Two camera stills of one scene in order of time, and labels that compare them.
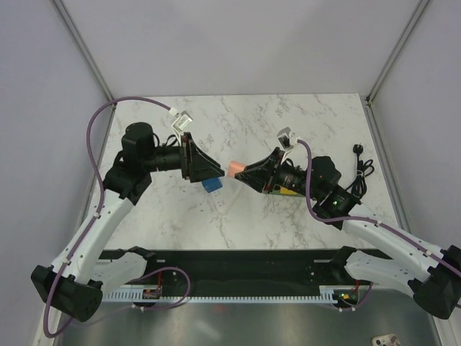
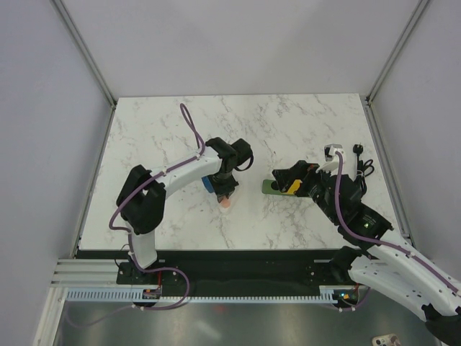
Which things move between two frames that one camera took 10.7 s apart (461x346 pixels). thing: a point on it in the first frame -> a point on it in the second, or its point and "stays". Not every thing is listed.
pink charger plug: x=235 y=167 -> x=225 y=203
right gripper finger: x=258 y=176 -> x=289 y=180
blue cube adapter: x=212 y=184 stays
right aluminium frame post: x=395 y=52 stays
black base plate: x=241 y=268 stays
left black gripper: x=194 y=163 -> x=225 y=191
